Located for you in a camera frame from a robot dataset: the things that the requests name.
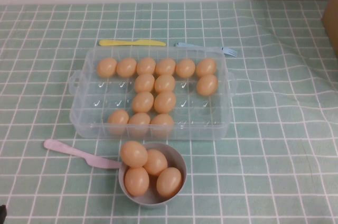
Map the clear plastic egg box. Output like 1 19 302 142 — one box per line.
69 45 237 142

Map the yellow plastic knife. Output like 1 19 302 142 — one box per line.
99 39 167 48

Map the brown cardboard box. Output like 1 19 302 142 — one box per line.
321 0 338 58

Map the grey blue round bowl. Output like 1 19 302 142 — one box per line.
118 142 187 210

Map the pink plastic knife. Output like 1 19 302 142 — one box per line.
43 139 124 170

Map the tan plastic egg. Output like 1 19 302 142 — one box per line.
120 141 149 169
97 57 118 78
116 58 137 78
151 113 175 137
143 149 168 177
124 166 150 197
156 167 183 197
134 73 156 94
175 59 196 78
195 58 218 77
153 91 177 114
196 74 219 97
136 57 157 76
107 109 130 132
132 91 155 114
128 113 152 136
154 74 176 94
155 58 177 76

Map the blue plastic fork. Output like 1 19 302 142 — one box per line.
174 41 239 58

